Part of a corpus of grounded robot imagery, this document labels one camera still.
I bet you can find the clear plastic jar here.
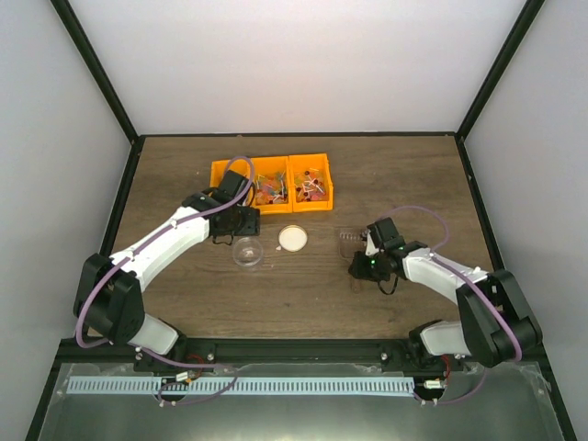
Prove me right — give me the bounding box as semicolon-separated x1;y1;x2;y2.
232;237;264;270

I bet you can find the brown plastic scoop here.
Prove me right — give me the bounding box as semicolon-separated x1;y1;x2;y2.
337;227;367;268

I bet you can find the orange bin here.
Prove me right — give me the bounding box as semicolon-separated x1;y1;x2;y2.
288;153;334;213
209;158;259;187
252;156;293;215

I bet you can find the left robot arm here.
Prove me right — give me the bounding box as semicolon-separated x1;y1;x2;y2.
73;170;260;371

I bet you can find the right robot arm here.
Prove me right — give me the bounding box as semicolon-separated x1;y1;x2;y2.
348;218;543;370

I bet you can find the gold jar lid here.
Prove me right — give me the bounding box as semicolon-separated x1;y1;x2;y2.
277;225;308;253

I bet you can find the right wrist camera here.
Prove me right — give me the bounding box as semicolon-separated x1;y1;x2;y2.
361;230;379;257

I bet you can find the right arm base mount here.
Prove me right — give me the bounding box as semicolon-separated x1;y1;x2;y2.
378;338;460;375

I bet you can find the black aluminium frame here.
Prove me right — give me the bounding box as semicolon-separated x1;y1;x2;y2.
26;1;576;441

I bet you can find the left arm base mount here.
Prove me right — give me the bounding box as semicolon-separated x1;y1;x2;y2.
132;338;217;374

